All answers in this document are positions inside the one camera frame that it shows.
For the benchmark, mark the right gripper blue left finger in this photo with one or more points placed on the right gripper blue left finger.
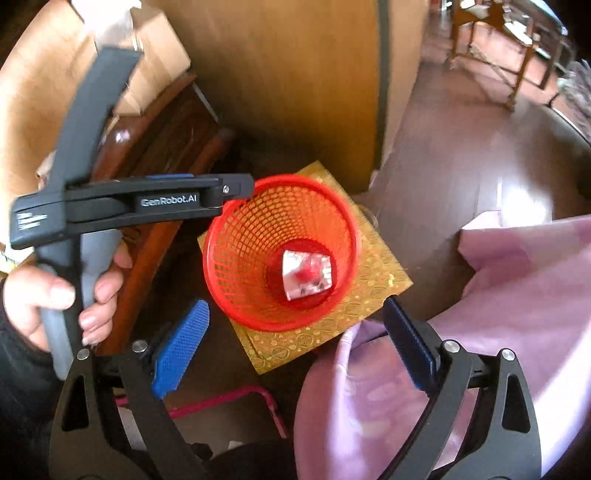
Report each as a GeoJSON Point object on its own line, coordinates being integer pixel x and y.
{"type": "Point", "coordinates": [111, 422]}

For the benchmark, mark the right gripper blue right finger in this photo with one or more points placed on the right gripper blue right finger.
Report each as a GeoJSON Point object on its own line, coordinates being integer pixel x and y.
{"type": "Point", "coordinates": [502, 438]}

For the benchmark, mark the red round cup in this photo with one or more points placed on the red round cup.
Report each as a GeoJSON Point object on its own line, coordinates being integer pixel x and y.
{"type": "Point", "coordinates": [305, 274]}

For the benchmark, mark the person's left forearm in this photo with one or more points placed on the person's left forearm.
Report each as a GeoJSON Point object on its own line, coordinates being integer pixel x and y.
{"type": "Point", "coordinates": [29, 388]}

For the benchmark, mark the red mesh trash basket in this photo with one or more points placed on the red mesh trash basket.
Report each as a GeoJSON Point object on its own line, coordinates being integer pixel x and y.
{"type": "Point", "coordinates": [243, 252]}

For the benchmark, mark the person's left hand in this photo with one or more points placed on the person's left hand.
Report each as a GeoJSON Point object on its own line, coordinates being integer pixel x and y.
{"type": "Point", "coordinates": [28, 289]}

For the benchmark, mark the dark wooden nightstand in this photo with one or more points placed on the dark wooden nightstand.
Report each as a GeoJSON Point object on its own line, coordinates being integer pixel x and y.
{"type": "Point", "coordinates": [157, 151]}

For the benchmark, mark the purple table cloth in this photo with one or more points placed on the purple table cloth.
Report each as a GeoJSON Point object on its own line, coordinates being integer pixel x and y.
{"type": "Point", "coordinates": [530, 293]}

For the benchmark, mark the cardboard box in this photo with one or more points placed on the cardboard box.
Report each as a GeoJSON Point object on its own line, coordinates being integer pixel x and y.
{"type": "Point", "coordinates": [133, 25]}

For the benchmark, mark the gold paper bag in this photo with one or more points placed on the gold paper bag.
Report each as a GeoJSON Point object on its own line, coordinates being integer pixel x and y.
{"type": "Point", "coordinates": [379, 276]}

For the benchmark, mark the wooden cabinet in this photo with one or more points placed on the wooden cabinet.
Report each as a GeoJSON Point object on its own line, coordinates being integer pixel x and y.
{"type": "Point", "coordinates": [299, 81]}

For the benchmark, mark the carved wooden chair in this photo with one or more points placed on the carved wooden chair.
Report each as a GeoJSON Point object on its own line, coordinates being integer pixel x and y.
{"type": "Point", "coordinates": [508, 37]}

